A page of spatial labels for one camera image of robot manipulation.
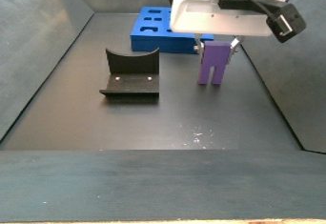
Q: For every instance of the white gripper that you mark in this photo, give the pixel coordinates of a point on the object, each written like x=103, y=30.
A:
x=201, y=16

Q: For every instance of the purple double-square block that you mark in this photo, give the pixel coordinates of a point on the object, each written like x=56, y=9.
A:
x=217, y=52

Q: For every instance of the blue foam shape board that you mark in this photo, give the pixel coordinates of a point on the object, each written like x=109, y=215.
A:
x=153, y=35

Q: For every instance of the black curved holder stand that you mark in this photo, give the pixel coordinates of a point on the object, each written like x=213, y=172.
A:
x=134, y=74

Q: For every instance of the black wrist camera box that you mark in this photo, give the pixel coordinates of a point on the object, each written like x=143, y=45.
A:
x=285, y=20

